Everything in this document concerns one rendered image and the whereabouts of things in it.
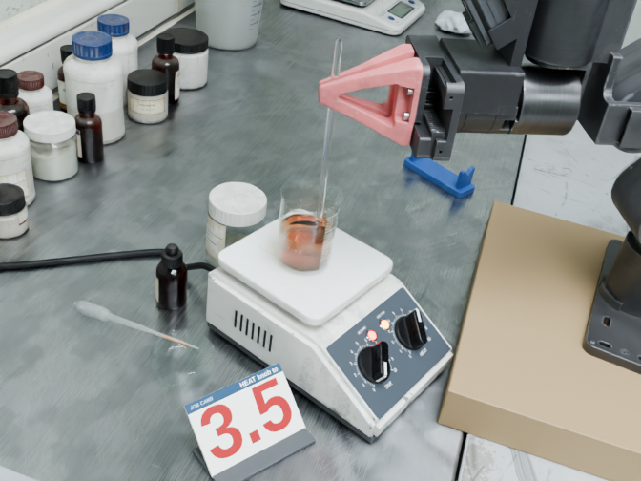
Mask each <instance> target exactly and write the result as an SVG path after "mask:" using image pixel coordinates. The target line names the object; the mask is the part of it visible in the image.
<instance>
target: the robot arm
mask: <svg viewBox="0 0 641 481"><path fill-rule="evenodd" d="M461 1H462V3H463V5H464V7H465V11H463V12H462V14H463V16H464V18H465V21H466V23H467V25H468V27H469V29H470V31H471V33H472V35H473V36H474V38H475V39H476V40H474V39H453V38H441V40H439V39H438V37H437V35H422V34H421V35H408V36H407V37H406V39H405V44H401V45H400V46H398V47H396V48H393V49H391V50H389V51H387V52H384V53H382V54H380V55H378V56H376V57H374V58H372V59H370V60H368V61H366V62H364V63H362V64H361V65H359V66H357V67H354V68H352V69H349V70H347V71H344V72H342V73H340V75H339V79H337V80H335V81H331V76H330V77H328V78H325V79H323V80H321V81H320V82H319V91H318V98H319V103H320V104H322V105H324V106H326V107H328V108H330V109H333V110H335V111H337V112H339V113H341V114H343V115H346V116H348V117H350V118H352V119H355V120H357V121H358V122H360V123H361V124H363V125H365V126H366V127H368V128H370V129H372V130H374V131H375V132H377V133H379V134H381V135H383V136H385V137H387V138H389V139H390V140H392V141H394V142H396V143H398V144H399V145H401V146H409V145H410V147H411V150H412V153H413V155H414V158H431V159H432V160H440V161H449V160H450V158H451V153H452V148H453V143H454V139H455V135H456V133H479V134H513V135H548V136H564V135H566V134H568V133H569V132H570V131H571V130H572V128H573V126H574V124H575V122H576V120H578V121H579V123H580V124H581V126H582V127H583V128H584V130H585V131H586V133H587V134H588V135H589V137H590V139H591V140H592V141H593V142H594V144H595V145H613V146H614V147H615V148H617V149H618V150H620V151H622V152H625V153H631V154H637V153H641V38H639V39H637V40H635V41H634V42H632V43H630V44H629V45H628V46H626V47H624V48H623V49H621V48H622V45H623V42H624V39H625V36H626V33H627V30H628V27H629V24H630V21H631V17H632V15H633V12H634V9H635V6H636V3H637V0H461ZM524 55H525V56H526V59H527V60H528V61H530V62H532V63H522V61H523V58H524ZM387 85H390V87H389V94H388V99H387V101H386V102H384V103H383V104H381V103H377V102H373V101H369V100H365V99H361V98H357V97H354V96H351V95H348V94H345V93H349V92H353V91H357V90H361V89H368V88H374V87H381V86H387ZM611 200H612V202H613V204H614V206H615V207H616V209H617V210H618V212H619V213H620V215H621V216H622V218H623V219H624V221H625V222H626V224H627V225H628V227H629V228H630V231H629V232H628V233H627V235H626V237H625V239H624V241H622V240H617V239H612V240H610V241H609V244H608V246H607V248H606V252H605V256H604V259H603V263H602V267H601V272H600V276H599V280H598V284H597V287H596V291H595V295H594V299H593V303H592V307H591V311H590V314H589V321H588V325H587V329H586V334H585V338H584V342H583V345H582V347H583V349H584V350H585V351H586V352H587V353H588V354H589V355H591V356H593V357H596V358H598V359H601V360H604V361H606V362H609V363H611V364H614V365H616V366H620V367H622V368H625V369H627V370H630V371H632V372H635V373H637V374H640V375H641V157H640V158H639V159H637V160H636V161H635V162H634V163H633V164H632V165H630V166H629V167H628V168H626V169H625V170H624V171H623V172H622V173H621V174H620V175H619V176H618V177H617V179H616V180H615V182H614V183H613V185H612V188H611ZM604 324H605V325H606V326H604Z"/></svg>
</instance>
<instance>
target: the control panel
mask: <svg viewBox="0 0 641 481"><path fill-rule="evenodd" d="M416 308H417V309H418V310H419V311H420V312H421V314H422V318H423V322H424V329H425V333H426V337H427V343H426V344H424V345H423V346H422V347H421V348H419V349H417V350H410V349H407V348H406V347H404V346H403V345H402V344H401V343H400V342H399V340H398V339H397V337H396V334H395V323H396V322H397V320H398V319H400V318H401V317H402V316H406V315H407V314H408V313H410V312H411V311H413V310H414V309H416ZM382 321H388V323H389V327H388V328H383V326H382ZM369 331H374V332H375V333H376V339H375V340H371V339H370V338H369V337H368V332H369ZM380 341H385V342H387V343H388V352H389V363H390V366H391V371H390V375H389V377H388V379H387V380H385V381H384V382H382V383H380V384H374V383H371V382H369V381H368V380H366V379H365V378H364V377H363V376H362V374H361V372H360V370H359V367H358V356H359V353H360V352H361V351H362V350H363V349H364V348H366V347H368V346H374V345H376V344H377V343H379V342H380ZM450 349H451V348H450V347H449V346H448V344H447V343H446V342H445V340H444V339H443V338H442V336H441V335H440V334H439V332H438V331H437V330H436V328H435V327H434V326H433V325H432V323H431V322H430V321H429V320H428V319H427V317H426V316H425V314H424V313H423V312H422V310H421V309H420V308H419V307H418V306H417V305H416V303H415V302H414V301H413V299H412V298H411V297H410V295H409V294H408V293H407V292H406V290H405V289H404V288H403V287H402V288H400V289H399V290H398V291H396V292H395V293H394V294H393V295H391V296H390V297H389V298H388V299H386V300H385V301H384V302H383V303H381V304H380V305H379V306H377V307H376V308H375V309H374V310H372V311H371V312H370V313H369V314H367V315H366V316H365V317H364V318H362V319H361V320H360V321H359V322H357V323H356V324H355V325H353V326H352V327H351V328H350V329H348V330H347V331H346V332H345V333H343V334H342V335H341V336H340V337H339V338H338V339H337V340H336V341H334V342H333V343H332V344H331V345H329V346H328V347H327V348H326V350H327V352H328V353H329V355H330V356H331V357H332V359H333V360H334V361H335V363H336V364H337V365H338V367H339V368H340V369H341V371H342V372H343V374H344V375H345V376H346V378H347V379H348V380H349V382H350V383H351V384H352V386H353V387H354V388H355V390H356V391H357V392H358V393H359V394H360V395H361V397H362V398H363V400H364V401H365V402H366V404H367V405H368V406H369V408H370V409H371V410H372V412H373V413H374V414H375V416H376V417H377V418H378V419H379V420H380V419H381V418H383V417H384V415H385V414H386V413H387V412H388V411H389V410H390V409H392V408H393V407H394V406H395V405H396V404H397V403H398V402H399V401H400V400H401V399H402V398H403V397H404V396H405V394H406V393H407V392H408V391H409V390H410V389H411V388H413V387H414V386H415V385H416V384H417V383H418V382H419V381H420V380H421V379H422V378H423V377H424V376H425V374H426V373H427V372H428V371H429V370H430V369H431V368H432V367H434V366H435V365H436V364H437V363H438V362H439V361H440V360H441V359H442V358H443V357H444V356H445V354H447V353H448V352H449V350H450Z"/></svg>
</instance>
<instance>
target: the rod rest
mask: <svg viewBox="0 0 641 481"><path fill-rule="evenodd" d="M403 166H405V167H406V168H408V169H410V170H411V171H413V172H415V173H416V174H418V175H419V176H421V177H423V178H425V179H427V180H428V181H430V182H432V183H433V184H435V185H436V186H438V187H440V188H441V189H443V190H445V191H446V192H448V193H449V194H450V195H452V196H453V197H455V198H457V199H461V198H463V197H466V196H468V195H470V194H472V193H473V192H474V189H475V185H474V184H472V183H471V181H472V177H473V174H474V170H475V167H473V166H470V167H469V168H468V169H467V171H466V172H465V171H463V170H462V171H460V173H459V175H456V174H454V173H453V172H451V171H449V170H447V169H446V168H445V167H443V166H442V165H440V164H438V163H437V162H435V161H433V160H432V159H430V158H414V155H413V153H412V152H411V156H410V157H407V158H406V159H405V160H404V163H403Z"/></svg>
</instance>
